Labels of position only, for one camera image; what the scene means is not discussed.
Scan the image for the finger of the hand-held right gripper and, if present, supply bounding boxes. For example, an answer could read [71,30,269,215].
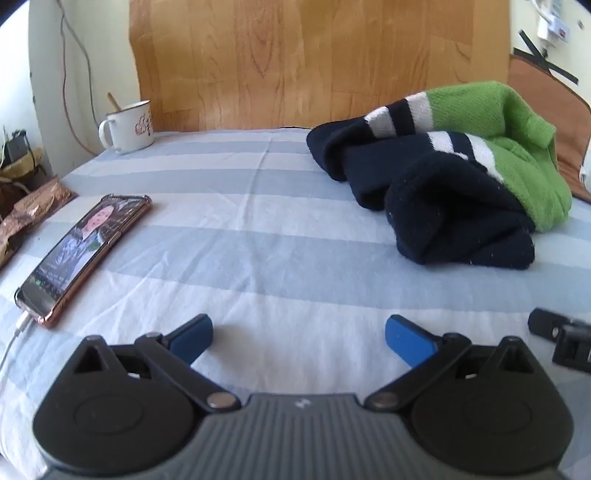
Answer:
[528,308,574,341]
[551,322,591,368]

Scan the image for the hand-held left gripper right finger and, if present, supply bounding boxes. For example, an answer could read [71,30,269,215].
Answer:
[364,315,537,412]

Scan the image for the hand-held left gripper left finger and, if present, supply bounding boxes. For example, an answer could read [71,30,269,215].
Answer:
[69,313,242,412]

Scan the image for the navy green striped knit sweater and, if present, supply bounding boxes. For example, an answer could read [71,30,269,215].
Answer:
[307,80,574,271]

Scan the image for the blue white striped bed sheet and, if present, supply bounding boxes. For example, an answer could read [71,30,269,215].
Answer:
[0,126,591,480]

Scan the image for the smartphone in rose gold case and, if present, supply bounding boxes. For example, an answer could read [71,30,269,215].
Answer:
[14,194,153,330]

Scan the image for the brown snack packet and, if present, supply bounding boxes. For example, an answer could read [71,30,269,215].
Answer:
[0,177,78,269]

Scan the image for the white enamel mug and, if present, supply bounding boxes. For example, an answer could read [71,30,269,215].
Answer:
[98,99,155,155]

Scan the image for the brown board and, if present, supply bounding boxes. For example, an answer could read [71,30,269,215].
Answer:
[507,52,591,205]

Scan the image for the brown basket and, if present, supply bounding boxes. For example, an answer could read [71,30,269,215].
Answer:
[0,148,48,220]

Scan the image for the black power adapter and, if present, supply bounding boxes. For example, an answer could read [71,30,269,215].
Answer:
[0,126,31,168]

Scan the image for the wooden headboard panel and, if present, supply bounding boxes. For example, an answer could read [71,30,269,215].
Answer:
[128,0,514,133]

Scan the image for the white charging cable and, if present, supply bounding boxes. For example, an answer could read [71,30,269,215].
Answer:
[0,311,37,385]

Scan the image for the grey wall cable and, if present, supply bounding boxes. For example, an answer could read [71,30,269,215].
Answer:
[57,0,101,156]

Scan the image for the white wall socket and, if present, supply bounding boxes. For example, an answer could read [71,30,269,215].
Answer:
[530,0,572,48]

